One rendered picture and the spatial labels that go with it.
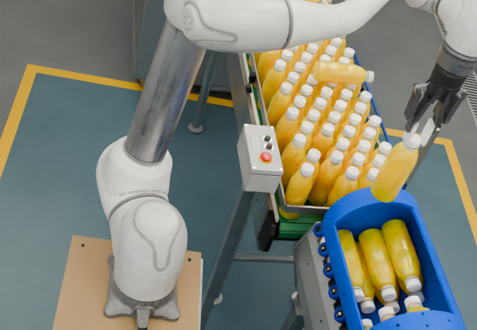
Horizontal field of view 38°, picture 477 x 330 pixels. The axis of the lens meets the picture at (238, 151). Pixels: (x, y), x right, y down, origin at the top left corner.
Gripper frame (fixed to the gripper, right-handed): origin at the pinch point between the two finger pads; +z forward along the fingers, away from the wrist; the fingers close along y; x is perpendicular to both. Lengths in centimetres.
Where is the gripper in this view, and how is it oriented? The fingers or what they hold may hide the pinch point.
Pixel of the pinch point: (418, 132)
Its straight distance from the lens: 173.1
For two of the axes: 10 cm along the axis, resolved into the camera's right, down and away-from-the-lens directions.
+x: -1.2, -7.0, 7.1
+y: 9.7, 0.7, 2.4
